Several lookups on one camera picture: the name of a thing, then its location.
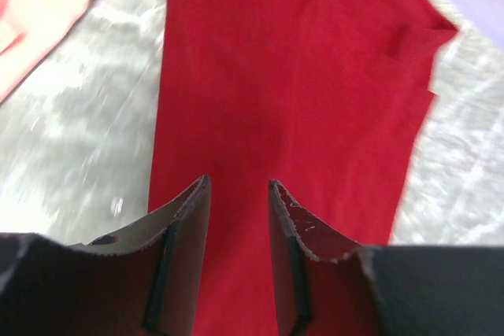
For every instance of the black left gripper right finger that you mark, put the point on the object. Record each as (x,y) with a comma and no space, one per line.
(327,284)

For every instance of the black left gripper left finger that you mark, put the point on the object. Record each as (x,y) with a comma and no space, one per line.
(141,279)

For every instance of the red t shirt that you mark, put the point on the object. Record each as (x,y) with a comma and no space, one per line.
(327,96)

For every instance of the folded pink t shirt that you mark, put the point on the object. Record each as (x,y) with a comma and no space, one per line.
(30,29)

